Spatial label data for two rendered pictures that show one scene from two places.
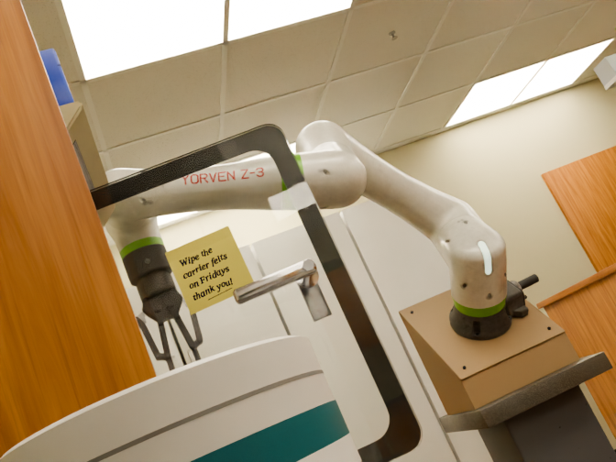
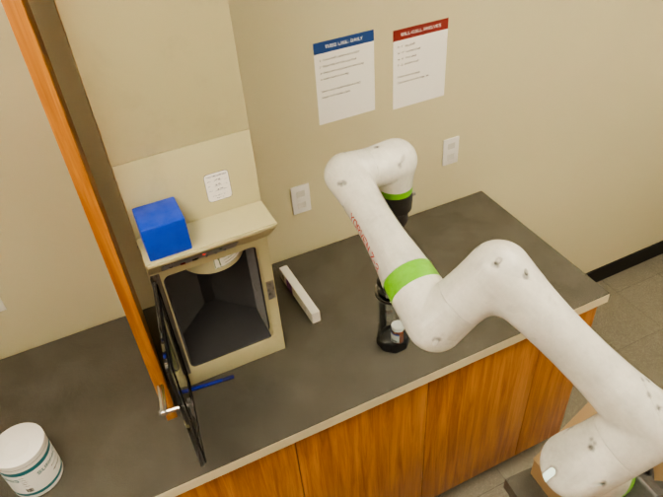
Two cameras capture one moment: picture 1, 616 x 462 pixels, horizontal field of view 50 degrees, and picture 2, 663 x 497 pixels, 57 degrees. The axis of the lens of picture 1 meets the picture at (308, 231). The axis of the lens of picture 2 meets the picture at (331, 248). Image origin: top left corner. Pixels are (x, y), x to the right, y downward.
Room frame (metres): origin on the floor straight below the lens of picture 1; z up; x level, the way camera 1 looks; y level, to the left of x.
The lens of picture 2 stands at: (0.98, -0.91, 2.38)
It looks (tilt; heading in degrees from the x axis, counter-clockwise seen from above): 39 degrees down; 83
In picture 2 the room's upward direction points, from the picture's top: 5 degrees counter-clockwise
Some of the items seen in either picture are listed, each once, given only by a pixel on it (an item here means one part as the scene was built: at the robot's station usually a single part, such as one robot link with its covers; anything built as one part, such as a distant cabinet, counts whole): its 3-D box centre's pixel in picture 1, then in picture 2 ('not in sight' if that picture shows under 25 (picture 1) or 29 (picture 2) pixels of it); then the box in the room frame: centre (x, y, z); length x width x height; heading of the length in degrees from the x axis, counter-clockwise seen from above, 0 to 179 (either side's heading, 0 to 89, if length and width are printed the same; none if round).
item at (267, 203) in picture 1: (219, 324); (179, 375); (0.69, 0.13, 1.19); 0.30 x 0.01 x 0.40; 99
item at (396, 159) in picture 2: not in sight; (392, 167); (1.30, 0.33, 1.58); 0.13 x 0.11 x 0.14; 14
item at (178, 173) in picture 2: not in sight; (200, 248); (0.78, 0.46, 1.33); 0.32 x 0.25 x 0.77; 16
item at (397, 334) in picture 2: not in sight; (393, 315); (1.30, 0.33, 1.06); 0.11 x 0.11 x 0.21
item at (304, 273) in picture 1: (277, 283); (169, 398); (0.67, 0.05, 1.20); 0.10 x 0.05 x 0.03; 99
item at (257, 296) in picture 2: not in sight; (210, 283); (0.78, 0.46, 1.19); 0.26 x 0.24 x 0.35; 16
